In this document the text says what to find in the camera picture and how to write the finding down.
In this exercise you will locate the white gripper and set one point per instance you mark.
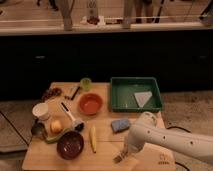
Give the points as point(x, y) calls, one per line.
point(132, 145)

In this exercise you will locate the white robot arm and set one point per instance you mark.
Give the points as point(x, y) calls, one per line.
point(144, 130)

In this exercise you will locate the red bowl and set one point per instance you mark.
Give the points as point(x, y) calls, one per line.
point(90, 104)

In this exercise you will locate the dark purple bowl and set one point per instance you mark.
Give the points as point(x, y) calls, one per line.
point(70, 145)

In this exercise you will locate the blue sponge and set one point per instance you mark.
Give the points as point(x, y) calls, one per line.
point(120, 125)

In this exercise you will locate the grey cloth in tray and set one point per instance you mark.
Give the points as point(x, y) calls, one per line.
point(142, 98)

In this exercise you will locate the green plastic tray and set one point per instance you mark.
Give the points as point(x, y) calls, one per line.
point(122, 90)

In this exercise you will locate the yellow banana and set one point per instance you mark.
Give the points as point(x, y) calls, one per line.
point(93, 138)

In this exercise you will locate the wooden table board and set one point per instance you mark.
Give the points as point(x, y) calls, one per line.
point(44, 157)

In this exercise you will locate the green cup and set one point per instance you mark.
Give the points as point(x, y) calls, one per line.
point(85, 84)

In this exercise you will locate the black and white marker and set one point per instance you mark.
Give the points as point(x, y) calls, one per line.
point(74, 91)

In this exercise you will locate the yellow orange fruit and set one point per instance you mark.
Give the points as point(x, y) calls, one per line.
point(56, 126)

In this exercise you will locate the bunch of dark grapes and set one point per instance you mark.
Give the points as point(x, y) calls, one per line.
point(50, 93)

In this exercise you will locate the white cup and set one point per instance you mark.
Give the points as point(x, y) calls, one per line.
point(41, 111)

